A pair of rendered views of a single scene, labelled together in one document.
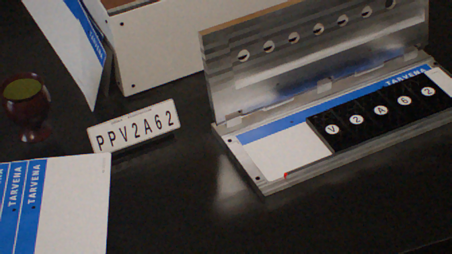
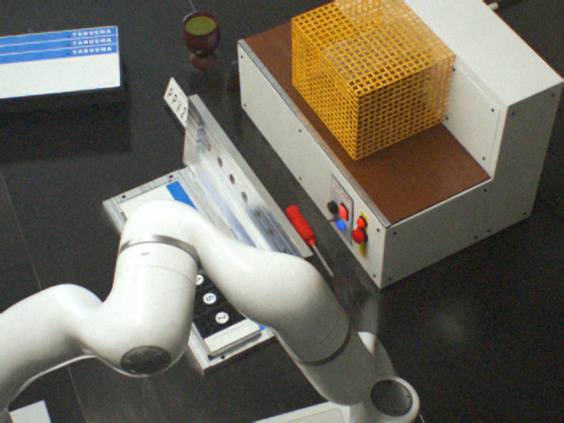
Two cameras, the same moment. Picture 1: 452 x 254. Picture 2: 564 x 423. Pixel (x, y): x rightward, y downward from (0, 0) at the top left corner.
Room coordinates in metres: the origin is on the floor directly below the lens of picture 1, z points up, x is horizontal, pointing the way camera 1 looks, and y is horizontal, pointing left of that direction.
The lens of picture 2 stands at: (1.15, -1.50, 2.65)
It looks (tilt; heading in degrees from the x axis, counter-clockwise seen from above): 51 degrees down; 84
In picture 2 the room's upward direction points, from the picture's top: 2 degrees counter-clockwise
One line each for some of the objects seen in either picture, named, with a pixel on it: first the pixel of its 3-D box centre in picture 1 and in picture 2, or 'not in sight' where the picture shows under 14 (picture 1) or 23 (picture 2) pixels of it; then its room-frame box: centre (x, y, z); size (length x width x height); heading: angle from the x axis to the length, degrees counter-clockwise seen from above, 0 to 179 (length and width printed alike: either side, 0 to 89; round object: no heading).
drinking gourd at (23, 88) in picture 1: (28, 109); (202, 41); (1.17, 0.35, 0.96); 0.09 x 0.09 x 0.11
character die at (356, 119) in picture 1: (356, 121); not in sight; (1.09, -0.23, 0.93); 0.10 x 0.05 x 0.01; 22
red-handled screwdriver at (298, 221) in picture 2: not in sight; (311, 241); (1.33, -0.20, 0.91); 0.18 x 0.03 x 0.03; 109
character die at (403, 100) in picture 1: (403, 103); (210, 300); (1.13, -0.32, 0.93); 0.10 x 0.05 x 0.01; 22
